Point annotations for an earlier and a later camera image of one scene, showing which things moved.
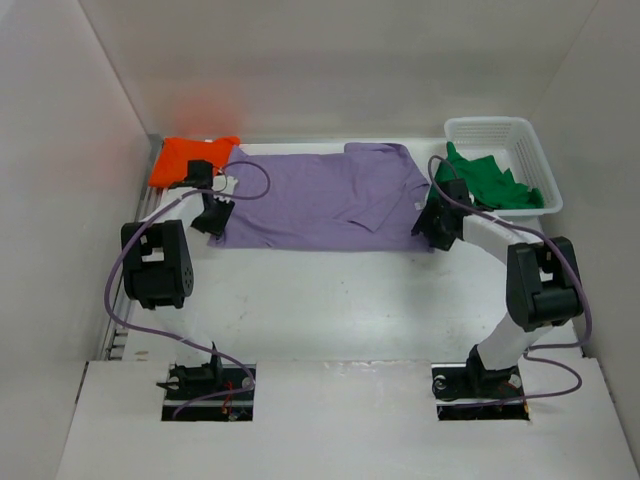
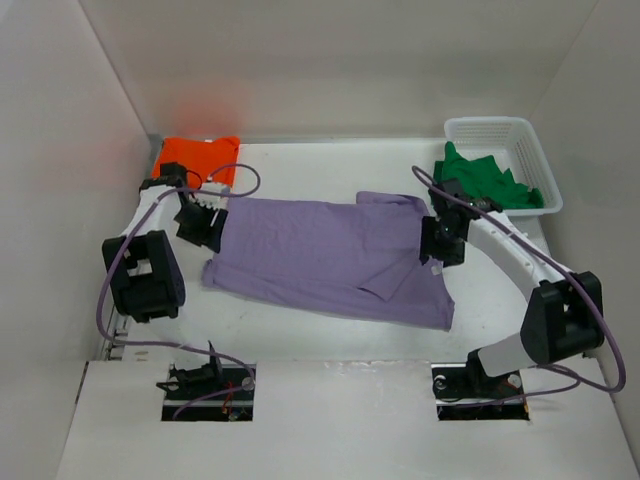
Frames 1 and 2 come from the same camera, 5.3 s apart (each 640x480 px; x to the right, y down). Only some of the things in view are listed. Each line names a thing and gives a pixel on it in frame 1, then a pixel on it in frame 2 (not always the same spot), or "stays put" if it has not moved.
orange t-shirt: (176, 153) stays put
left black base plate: (187, 381) stays put
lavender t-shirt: (362, 200) -> (356, 257)
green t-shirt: (489, 184) stays put
